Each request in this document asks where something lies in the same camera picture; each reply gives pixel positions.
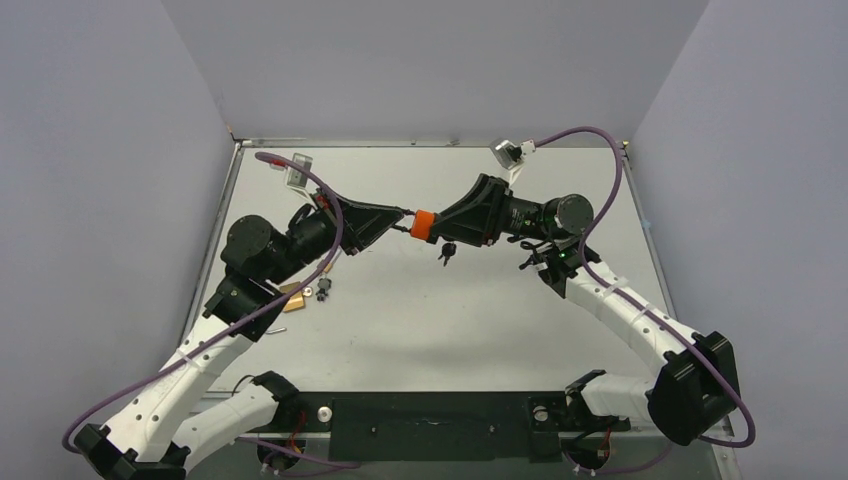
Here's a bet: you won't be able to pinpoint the orange round padlock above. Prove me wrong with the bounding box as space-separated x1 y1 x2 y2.
409 210 436 242

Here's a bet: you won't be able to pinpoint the black headed key bunch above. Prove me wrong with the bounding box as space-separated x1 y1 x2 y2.
438 241 457 267

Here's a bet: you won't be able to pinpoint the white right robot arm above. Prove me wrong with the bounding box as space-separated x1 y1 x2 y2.
411 174 740 445

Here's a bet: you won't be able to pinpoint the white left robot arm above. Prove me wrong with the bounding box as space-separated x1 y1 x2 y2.
73 191 408 479

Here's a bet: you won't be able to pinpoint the small black keys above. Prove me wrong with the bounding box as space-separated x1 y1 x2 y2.
315 276 332 302

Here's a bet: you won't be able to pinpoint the large brass padlock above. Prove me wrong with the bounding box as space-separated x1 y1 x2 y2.
266 282 313 335

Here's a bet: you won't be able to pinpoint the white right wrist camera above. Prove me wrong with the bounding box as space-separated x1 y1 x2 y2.
489 139 536 187

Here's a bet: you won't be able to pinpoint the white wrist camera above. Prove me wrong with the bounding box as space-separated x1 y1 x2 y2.
271 153 313 194
489 139 536 187

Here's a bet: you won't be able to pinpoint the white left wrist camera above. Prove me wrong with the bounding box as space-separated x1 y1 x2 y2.
271 153 313 194

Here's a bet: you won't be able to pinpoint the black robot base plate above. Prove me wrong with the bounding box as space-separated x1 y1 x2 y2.
257 391 631 463

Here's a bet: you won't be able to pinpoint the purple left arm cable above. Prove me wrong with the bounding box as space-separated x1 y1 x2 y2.
62 151 362 478

